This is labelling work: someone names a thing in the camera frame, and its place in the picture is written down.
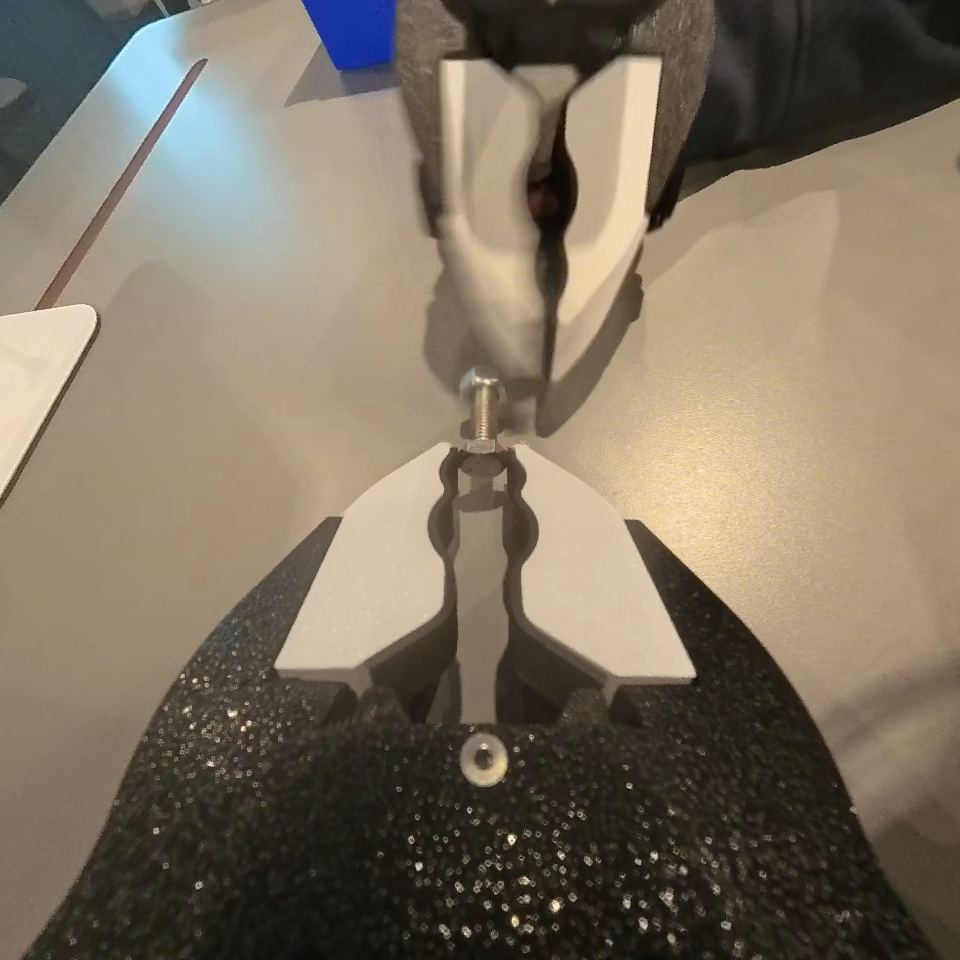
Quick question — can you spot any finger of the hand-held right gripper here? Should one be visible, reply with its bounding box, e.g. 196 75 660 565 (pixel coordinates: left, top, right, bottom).
540 54 665 381
435 58 556 384

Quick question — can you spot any person's right forearm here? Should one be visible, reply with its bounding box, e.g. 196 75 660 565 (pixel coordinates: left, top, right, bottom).
686 0 960 175

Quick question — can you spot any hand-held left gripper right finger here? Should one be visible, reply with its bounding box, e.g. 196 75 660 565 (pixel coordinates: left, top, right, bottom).
504 447 696 699

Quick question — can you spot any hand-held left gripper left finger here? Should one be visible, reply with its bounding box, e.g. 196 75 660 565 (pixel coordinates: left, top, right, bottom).
273 441 466 702

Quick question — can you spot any silver hex bolt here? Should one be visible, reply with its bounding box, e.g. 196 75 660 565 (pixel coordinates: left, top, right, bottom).
457 366 513 487

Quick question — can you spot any blue plastic bin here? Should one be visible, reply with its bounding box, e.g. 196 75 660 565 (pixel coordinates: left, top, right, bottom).
300 0 399 72

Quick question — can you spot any sign stand with white base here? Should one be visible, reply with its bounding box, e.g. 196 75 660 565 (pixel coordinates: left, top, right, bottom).
0 303 100 505

